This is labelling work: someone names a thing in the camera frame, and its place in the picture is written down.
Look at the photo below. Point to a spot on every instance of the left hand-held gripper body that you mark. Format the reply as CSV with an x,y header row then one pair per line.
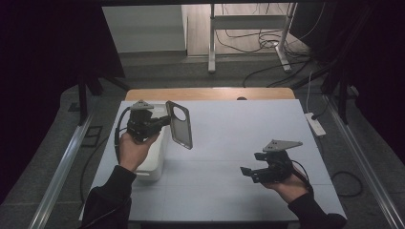
x,y
140,124

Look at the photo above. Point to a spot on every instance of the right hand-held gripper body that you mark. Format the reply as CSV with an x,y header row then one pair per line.
x,y
277,162

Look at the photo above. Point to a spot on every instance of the translucent grey phone case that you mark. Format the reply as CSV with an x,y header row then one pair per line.
x,y
181,133

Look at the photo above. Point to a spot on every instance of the white plastic container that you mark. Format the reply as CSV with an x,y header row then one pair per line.
x,y
154,159

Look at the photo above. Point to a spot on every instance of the person's left hand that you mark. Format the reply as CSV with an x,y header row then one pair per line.
x,y
133,152

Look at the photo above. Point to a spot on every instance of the person's right hand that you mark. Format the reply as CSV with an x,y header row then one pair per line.
x,y
289,189

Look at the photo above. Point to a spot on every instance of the wooden table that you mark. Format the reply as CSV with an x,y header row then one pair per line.
x,y
207,94

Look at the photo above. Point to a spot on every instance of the white power strip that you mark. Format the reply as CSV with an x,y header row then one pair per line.
x,y
315,124

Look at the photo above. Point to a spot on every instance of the black stand legs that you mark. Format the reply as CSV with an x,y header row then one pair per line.
x,y
83,98

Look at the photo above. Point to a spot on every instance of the black curtain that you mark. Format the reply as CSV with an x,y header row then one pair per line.
x,y
47,79
375,63

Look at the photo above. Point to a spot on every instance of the white metal stand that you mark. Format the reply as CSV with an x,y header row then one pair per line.
x,y
248,22

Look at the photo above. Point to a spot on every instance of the black rectangular floor frame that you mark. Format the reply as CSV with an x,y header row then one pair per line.
x,y
92,136

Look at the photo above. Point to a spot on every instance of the aluminium rail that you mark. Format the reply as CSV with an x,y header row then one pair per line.
x,y
60,171
363,162

